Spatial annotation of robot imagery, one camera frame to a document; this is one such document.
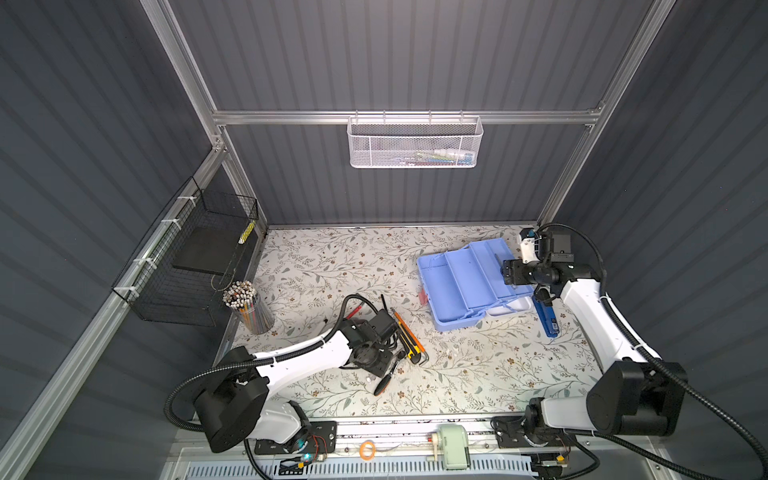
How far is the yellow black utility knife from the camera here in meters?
0.87

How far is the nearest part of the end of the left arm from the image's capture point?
59 cm

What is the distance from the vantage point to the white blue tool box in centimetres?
89

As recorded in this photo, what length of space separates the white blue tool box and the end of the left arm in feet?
0.79

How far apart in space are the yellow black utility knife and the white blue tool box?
10 cm
